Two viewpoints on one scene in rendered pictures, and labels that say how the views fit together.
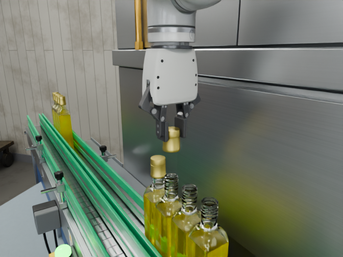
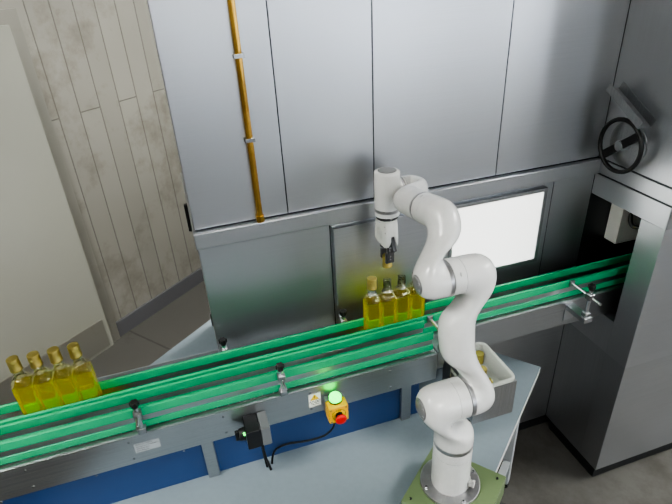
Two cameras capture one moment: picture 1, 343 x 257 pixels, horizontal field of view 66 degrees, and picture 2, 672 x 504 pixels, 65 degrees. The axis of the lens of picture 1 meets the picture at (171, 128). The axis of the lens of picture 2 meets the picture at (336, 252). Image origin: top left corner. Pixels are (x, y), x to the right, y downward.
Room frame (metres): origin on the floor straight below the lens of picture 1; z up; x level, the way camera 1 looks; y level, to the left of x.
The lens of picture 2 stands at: (0.20, 1.59, 2.35)
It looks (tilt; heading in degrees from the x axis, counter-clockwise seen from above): 30 degrees down; 287
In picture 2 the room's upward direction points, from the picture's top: 3 degrees counter-clockwise
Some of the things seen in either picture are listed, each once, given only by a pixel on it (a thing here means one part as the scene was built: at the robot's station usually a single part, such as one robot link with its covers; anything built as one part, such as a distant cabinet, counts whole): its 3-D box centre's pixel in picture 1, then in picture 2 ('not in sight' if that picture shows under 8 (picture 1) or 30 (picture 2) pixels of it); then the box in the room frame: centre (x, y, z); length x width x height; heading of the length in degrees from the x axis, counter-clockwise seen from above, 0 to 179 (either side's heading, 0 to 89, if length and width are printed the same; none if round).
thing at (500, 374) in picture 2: not in sight; (478, 373); (0.15, 0.04, 0.97); 0.22 x 0.17 x 0.09; 123
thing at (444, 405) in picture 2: not in sight; (446, 416); (0.24, 0.44, 1.14); 0.19 x 0.12 x 0.24; 34
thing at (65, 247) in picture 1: (63, 251); (335, 397); (0.62, 0.31, 1.01); 0.04 x 0.04 x 0.03
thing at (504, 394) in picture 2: not in sight; (473, 377); (0.16, 0.02, 0.92); 0.27 x 0.17 x 0.15; 123
